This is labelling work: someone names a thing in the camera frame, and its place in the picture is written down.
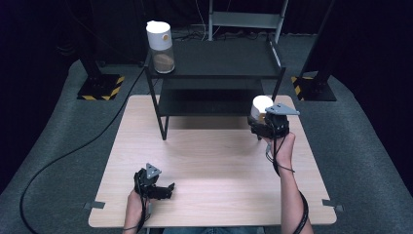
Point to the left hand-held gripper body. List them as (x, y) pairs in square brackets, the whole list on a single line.
[(146, 182)]

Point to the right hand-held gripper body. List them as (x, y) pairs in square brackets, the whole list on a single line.
[(277, 125)]

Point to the white lidded clear canister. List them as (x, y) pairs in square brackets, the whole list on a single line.
[(160, 45), (261, 105)]

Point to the black metal shelf rack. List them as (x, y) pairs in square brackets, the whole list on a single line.
[(214, 61)]

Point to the person's right hand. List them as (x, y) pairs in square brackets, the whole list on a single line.
[(284, 149)]

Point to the person's left hand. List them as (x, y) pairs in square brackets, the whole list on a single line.
[(136, 208)]

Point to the grey tape strip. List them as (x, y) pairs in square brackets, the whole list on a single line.
[(332, 204), (94, 205)]

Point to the grey metal stand frame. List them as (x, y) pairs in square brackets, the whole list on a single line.
[(246, 20)]

